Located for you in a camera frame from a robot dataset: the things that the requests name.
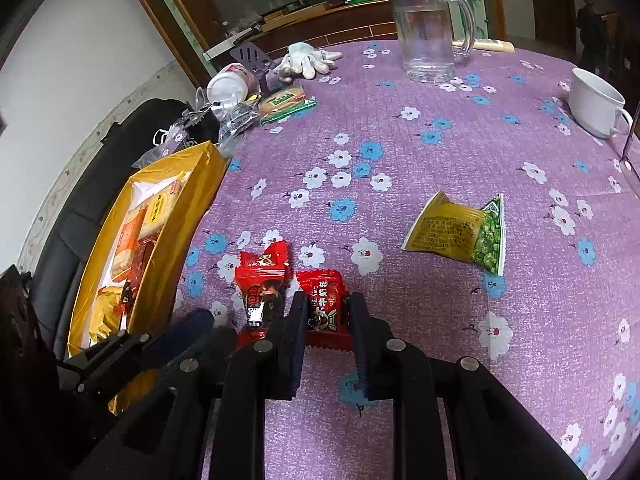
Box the yellow cardboard box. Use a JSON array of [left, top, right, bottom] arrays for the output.
[[67, 140, 231, 416]]

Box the yellow cracker packet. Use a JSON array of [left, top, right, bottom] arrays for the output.
[[137, 172, 183, 241]]

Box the orange cracker packet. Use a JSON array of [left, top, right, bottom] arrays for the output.
[[110, 205, 148, 283]]

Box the black small case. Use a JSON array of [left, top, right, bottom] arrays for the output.
[[175, 107, 221, 146]]

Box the black chair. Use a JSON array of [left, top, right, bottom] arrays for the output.
[[20, 97, 201, 361]]

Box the cream flat bar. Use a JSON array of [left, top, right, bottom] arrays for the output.
[[452, 39, 516, 53]]

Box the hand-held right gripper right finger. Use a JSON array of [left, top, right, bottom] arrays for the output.
[[347, 291, 588, 480]]

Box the green biscuit packet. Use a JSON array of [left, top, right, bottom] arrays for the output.
[[257, 85, 318, 126]]

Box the clear plastic wrapper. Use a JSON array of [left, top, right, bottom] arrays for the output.
[[217, 102, 261, 148]]

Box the white glove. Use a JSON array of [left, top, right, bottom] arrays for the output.
[[272, 42, 343, 81]]

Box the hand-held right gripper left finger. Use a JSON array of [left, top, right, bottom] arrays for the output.
[[75, 290, 311, 480]]

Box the purple floral tablecloth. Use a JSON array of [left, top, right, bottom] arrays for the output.
[[165, 40, 640, 480]]

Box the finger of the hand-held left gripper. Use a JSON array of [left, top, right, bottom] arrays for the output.
[[57, 309, 223, 396]]

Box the white plastic jar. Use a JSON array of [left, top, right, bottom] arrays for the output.
[[206, 62, 258, 106]]

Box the grey slotted spatula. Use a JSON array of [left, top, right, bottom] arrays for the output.
[[230, 42, 281, 93]]

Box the white cup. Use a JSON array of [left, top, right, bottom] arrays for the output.
[[569, 66, 635, 140]]

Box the yellow snack packet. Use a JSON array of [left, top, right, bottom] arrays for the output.
[[87, 285, 133, 348]]

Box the green pea packet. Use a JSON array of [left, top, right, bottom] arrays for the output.
[[401, 190, 506, 277]]

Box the glass mug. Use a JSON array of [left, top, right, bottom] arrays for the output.
[[389, 0, 477, 83]]

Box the wooden sideboard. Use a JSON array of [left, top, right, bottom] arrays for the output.
[[200, 0, 401, 63]]

